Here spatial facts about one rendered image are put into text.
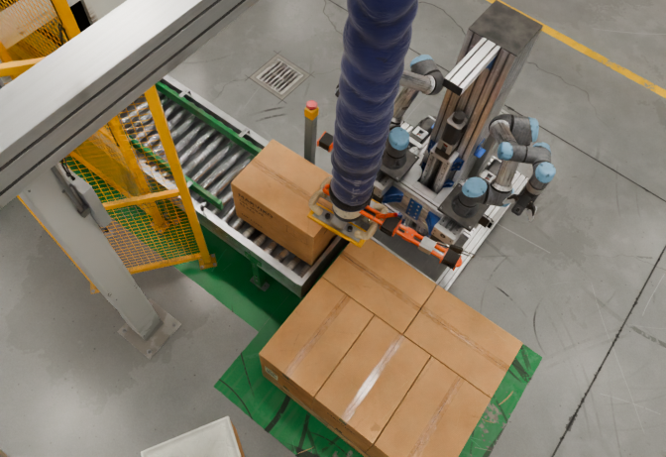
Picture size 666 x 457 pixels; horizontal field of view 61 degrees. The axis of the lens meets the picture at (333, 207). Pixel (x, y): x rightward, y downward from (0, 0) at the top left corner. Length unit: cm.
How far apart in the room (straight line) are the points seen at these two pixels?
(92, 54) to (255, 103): 390
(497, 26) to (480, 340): 179
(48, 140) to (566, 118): 475
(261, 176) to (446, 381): 158
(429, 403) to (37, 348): 254
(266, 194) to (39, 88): 236
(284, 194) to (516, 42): 149
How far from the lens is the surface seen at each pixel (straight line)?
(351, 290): 345
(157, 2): 110
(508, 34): 269
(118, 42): 104
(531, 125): 289
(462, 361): 344
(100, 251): 289
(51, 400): 411
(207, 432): 278
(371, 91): 208
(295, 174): 333
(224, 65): 519
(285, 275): 342
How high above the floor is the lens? 375
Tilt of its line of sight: 60 degrees down
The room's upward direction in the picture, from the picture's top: 7 degrees clockwise
